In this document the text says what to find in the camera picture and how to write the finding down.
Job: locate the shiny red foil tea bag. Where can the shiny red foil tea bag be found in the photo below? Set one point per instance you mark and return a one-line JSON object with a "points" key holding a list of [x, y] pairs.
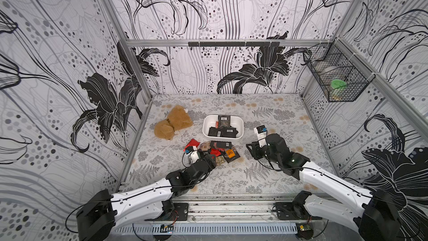
{"points": [[191, 143]]}

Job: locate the orange label tea bag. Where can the orange label tea bag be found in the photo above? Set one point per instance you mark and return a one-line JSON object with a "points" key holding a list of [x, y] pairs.
{"points": [[231, 155]]}

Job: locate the black bar on rail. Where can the black bar on rail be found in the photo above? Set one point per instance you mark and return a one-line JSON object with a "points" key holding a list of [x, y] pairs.
{"points": [[234, 44]]}

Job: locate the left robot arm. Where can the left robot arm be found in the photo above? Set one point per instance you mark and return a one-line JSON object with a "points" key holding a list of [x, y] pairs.
{"points": [[106, 212]]}

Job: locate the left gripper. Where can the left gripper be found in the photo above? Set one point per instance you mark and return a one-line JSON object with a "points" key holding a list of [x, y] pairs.
{"points": [[212, 165]]}

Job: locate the green lid in basket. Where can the green lid in basket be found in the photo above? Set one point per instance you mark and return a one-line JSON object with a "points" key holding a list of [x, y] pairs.
{"points": [[338, 84]]}

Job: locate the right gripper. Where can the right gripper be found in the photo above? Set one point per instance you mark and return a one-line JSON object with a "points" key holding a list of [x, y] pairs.
{"points": [[257, 150]]}

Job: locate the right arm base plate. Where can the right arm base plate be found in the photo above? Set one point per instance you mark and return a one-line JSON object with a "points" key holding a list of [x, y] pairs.
{"points": [[289, 211]]}

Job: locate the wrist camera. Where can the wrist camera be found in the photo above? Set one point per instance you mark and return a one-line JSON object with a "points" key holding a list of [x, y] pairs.
{"points": [[261, 133], [194, 156]]}

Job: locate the brown teddy bear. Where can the brown teddy bear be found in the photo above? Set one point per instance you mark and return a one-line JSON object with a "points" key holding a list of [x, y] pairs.
{"points": [[177, 119]]}

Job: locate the black barcode tea bag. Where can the black barcode tea bag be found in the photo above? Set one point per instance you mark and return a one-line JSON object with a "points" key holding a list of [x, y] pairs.
{"points": [[224, 121]]}

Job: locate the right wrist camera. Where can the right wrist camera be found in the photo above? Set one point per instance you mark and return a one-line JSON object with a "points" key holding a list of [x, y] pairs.
{"points": [[261, 133]]}

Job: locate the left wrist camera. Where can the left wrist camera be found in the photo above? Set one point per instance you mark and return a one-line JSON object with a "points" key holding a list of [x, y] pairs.
{"points": [[194, 156]]}

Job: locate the black wire basket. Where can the black wire basket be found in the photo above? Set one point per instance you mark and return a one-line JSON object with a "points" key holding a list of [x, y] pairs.
{"points": [[327, 62]]}

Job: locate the white storage box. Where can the white storage box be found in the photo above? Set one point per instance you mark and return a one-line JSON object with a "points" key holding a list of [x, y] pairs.
{"points": [[235, 132]]}

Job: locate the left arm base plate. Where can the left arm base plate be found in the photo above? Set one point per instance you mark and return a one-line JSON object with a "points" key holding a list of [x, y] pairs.
{"points": [[174, 211]]}

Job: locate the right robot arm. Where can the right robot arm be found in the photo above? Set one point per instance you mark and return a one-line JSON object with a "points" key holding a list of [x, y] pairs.
{"points": [[373, 216]]}

